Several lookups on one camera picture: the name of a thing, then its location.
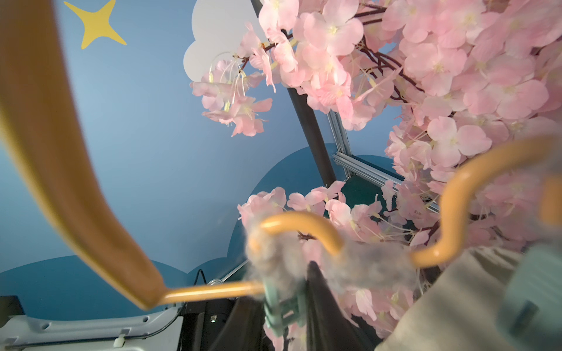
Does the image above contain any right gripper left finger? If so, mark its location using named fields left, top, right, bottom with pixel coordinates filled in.
left=209, top=297, right=266, bottom=351

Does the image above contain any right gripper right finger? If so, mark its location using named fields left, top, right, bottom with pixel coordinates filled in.
left=306, top=261, right=373, bottom=350

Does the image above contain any yellow clip hanger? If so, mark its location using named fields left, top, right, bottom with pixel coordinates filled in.
left=1, top=1, right=561, bottom=310

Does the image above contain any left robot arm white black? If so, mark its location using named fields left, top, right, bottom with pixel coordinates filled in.
left=1, top=298, right=235, bottom=350

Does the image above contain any mint green clothespin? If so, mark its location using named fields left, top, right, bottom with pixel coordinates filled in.
left=263, top=280, right=307, bottom=337
left=496, top=244, right=561, bottom=350

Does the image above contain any black clothes rack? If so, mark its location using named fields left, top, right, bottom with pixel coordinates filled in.
left=249, top=0, right=339, bottom=187

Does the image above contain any pink cherry blossom branch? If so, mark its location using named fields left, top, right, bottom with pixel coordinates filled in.
left=191, top=1, right=561, bottom=335

